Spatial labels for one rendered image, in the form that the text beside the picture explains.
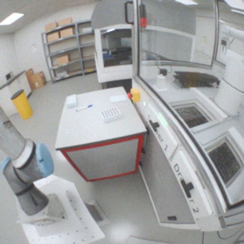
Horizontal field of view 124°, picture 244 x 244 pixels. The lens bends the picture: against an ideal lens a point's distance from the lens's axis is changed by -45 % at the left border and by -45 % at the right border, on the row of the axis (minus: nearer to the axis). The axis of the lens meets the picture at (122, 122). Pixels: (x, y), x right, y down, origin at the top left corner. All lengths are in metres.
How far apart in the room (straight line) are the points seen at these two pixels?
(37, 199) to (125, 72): 1.22
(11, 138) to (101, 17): 1.08
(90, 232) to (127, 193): 0.85
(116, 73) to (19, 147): 1.08
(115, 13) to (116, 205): 1.83
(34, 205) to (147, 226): 1.06
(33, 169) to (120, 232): 1.08
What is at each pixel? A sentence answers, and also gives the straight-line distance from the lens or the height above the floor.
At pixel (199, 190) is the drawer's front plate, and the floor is 0.93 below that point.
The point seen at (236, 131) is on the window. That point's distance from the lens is 0.31.
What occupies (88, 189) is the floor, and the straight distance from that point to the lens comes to 1.38.
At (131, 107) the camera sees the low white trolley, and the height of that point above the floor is 0.76.
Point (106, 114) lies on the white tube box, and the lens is 0.78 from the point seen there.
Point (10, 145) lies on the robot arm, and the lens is 0.35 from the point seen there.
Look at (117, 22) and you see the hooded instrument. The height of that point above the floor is 1.42.
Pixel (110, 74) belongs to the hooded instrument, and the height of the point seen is 0.88.
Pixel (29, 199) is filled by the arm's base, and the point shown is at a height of 0.93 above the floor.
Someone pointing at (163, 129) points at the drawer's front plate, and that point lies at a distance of 0.52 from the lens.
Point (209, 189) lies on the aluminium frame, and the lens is 0.41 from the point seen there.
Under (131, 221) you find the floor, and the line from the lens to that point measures 1.29.
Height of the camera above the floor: 1.28
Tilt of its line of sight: 43 degrees down
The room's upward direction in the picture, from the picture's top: 3 degrees counter-clockwise
